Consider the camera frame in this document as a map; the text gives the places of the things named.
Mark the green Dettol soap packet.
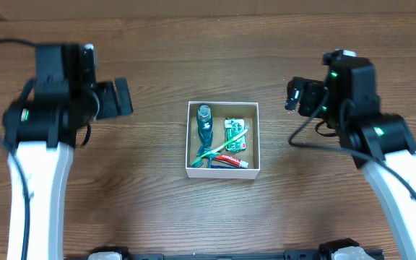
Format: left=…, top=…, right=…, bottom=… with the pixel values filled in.
left=224, top=118, right=246, bottom=153

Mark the blue mouthwash bottle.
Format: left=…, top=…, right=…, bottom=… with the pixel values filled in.
left=196, top=105, right=213, bottom=148

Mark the red Colgate toothpaste tube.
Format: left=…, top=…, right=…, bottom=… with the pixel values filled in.
left=214, top=154, right=248, bottom=169

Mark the green toothbrush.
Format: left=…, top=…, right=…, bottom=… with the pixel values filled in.
left=189, top=129, right=248, bottom=166

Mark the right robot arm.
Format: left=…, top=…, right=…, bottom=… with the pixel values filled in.
left=285, top=49, right=416, bottom=259

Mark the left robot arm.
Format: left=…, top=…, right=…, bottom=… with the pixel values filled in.
left=3, top=44, right=133, bottom=259

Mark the white cardboard box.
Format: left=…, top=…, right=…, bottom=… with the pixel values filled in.
left=185, top=101, right=261, bottom=179

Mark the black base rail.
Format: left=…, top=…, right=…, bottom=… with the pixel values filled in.
left=84, top=245, right=386, bottom=260

